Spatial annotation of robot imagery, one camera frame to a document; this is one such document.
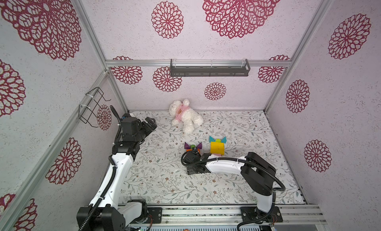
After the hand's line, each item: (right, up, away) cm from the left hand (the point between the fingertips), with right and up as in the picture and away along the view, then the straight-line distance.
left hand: (150, 124), depth 79 cm
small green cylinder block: (+23, -15, +20) cm, 34 cm away
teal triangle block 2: (+45, -11, +23) cm, 52 cm away
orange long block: (+28, -14, -12) cm, 33 cm away
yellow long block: (+41, -17, +18) cm, 48 cm away
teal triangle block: (+36, -10, +24) cm, 45 cm away
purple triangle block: (+19, -14, +19) cm, 30 cm away
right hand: (+22, -26, +11) cm, 36 cm away
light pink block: (+40, -19, +16) cm, 47 cm away
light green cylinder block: (+40, -11, +21) cm, 47 cm away
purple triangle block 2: (+28, -15, +20) cm, 37 cm away
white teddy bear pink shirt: (+15, +9, +30) cm, 35 cm away
